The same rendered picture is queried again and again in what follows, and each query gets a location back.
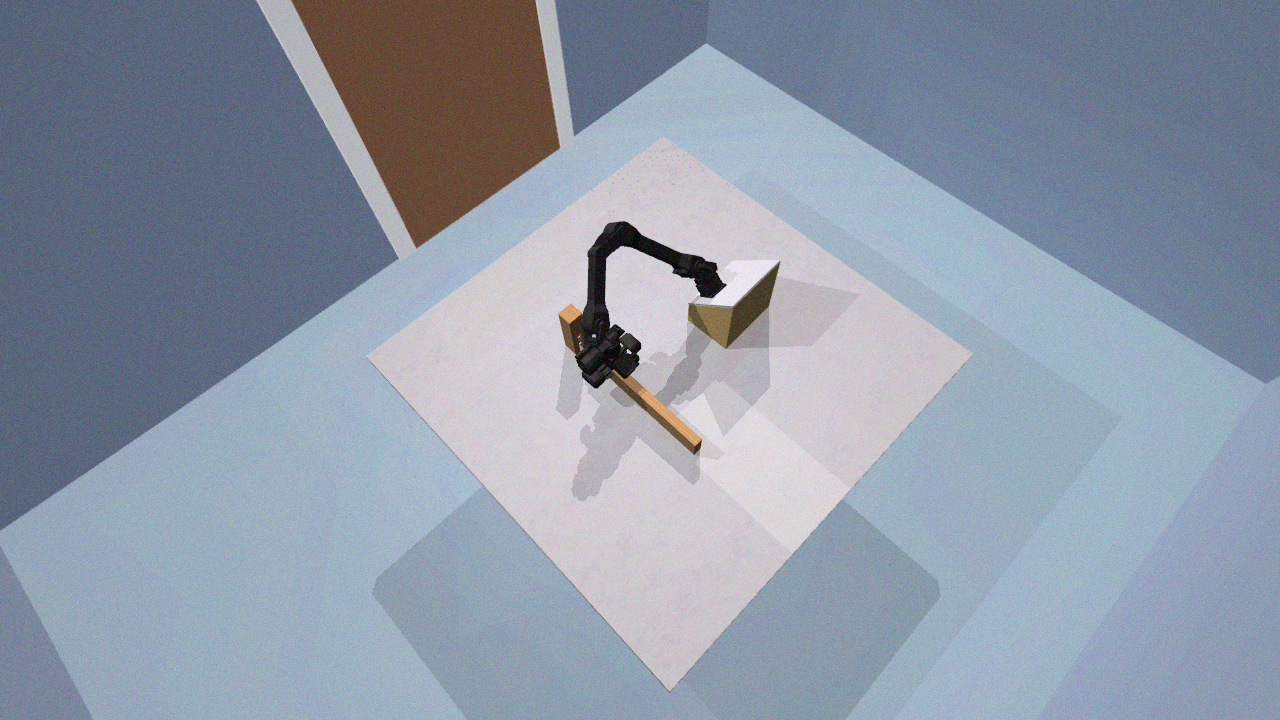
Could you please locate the wooden rail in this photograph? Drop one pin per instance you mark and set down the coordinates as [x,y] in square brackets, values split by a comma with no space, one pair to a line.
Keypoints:
[659,412]

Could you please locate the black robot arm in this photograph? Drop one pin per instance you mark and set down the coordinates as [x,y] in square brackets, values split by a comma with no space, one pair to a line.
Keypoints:
[595,318]

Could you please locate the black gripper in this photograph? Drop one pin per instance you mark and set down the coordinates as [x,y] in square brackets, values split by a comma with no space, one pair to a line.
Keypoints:
[603,372]

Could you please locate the brown wooden post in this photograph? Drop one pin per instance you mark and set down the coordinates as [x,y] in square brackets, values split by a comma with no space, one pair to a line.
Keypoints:
[570,320]

